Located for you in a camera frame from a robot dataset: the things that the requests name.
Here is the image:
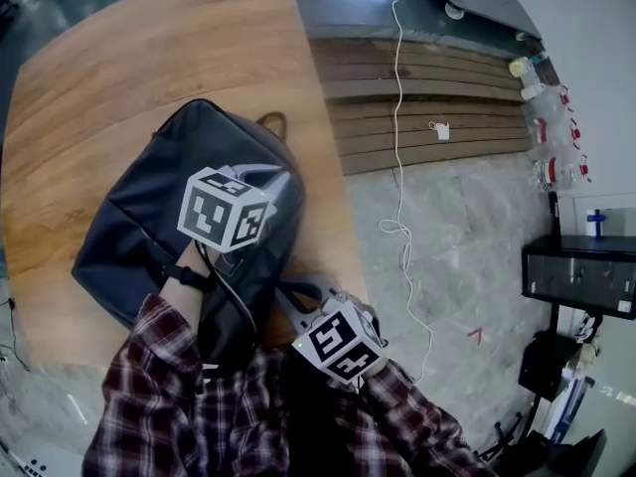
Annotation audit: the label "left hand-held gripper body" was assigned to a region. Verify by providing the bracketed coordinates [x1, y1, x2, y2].
[177, 165, 273, 254]

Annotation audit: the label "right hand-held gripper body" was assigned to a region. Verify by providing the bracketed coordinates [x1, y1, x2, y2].
[291, 293, 389, 386]

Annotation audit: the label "dark grey backpack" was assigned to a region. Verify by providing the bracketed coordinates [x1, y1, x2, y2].
[72, 97, 324, 367]

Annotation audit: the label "person's right forearm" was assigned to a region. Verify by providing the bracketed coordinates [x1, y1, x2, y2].
[347, 358, 493, 477]

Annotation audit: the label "person's left forearm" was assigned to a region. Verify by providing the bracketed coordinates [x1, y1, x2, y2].
[81, 238, 259, 477]

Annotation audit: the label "black wrist watch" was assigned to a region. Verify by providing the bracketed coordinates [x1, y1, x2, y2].
[163, 263, 210, 292]

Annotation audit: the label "person's torso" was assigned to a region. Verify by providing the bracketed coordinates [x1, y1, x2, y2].
[198, 345, 379, 477]

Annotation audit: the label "wooden table white legs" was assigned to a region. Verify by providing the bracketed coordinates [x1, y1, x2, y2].
[0, 0, 372, 367]

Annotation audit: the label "brown wooden steps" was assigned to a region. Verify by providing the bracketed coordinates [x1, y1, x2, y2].
[307, 37, 533, 178]

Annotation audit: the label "black floor box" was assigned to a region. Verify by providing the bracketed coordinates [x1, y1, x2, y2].
[518, 330, 580, 400]

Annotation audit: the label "white blue board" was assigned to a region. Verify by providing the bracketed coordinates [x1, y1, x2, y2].
[544, 375, 596, 441]

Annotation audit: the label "black metal stand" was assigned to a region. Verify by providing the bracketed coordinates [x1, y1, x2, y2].
[521, 191, 562, 436]

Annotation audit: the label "black box on stand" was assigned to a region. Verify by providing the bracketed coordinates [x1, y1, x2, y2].
[521, 235, 636, 321]

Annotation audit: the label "black white patterned item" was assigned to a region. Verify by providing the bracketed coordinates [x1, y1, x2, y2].
[573, 311, 603, 343]

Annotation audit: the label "black case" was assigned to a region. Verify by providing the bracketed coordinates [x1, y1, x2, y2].
[526, 428, 608, 477]

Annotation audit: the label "pale yellow bottle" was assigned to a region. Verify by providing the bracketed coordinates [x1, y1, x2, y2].
[508, 56, 536, 78]

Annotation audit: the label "blue white box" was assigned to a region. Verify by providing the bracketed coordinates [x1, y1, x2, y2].
[585, 209, 608, 238]

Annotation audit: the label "white power strip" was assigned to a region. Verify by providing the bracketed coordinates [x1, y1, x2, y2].
[0, 437, 51, 477]

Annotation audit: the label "long white floor cable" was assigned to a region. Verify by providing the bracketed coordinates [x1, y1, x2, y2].
[377, 0, 434, 383]

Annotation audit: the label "thin black cable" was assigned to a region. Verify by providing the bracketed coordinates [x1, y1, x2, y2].
[0, 295, 31, 406]

